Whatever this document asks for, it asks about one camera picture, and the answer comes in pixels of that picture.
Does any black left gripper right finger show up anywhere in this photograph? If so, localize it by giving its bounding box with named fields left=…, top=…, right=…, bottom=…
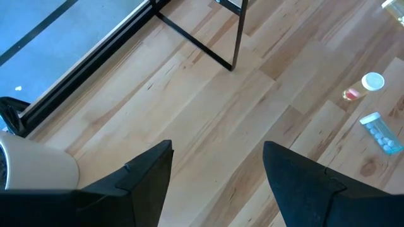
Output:
left=263, top=141, right=404, bottom=227

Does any yellow medicine bottle white cap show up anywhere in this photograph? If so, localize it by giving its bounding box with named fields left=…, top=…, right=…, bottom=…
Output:
left=342, top=71, right=386, bottom=102
left=381, top=0, right=404, bottom=28

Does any beige plant pot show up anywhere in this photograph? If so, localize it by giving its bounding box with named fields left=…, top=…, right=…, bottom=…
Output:
left=0, top=131, right=80, bottom=191

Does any blue medicine bottle white cap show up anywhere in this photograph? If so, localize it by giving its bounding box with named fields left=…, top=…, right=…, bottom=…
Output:
left=359, top=111, right=404, bottom=156

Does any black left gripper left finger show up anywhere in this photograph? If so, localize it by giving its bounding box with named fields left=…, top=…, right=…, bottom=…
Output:
left=75, top=140, right=174, bottom=227

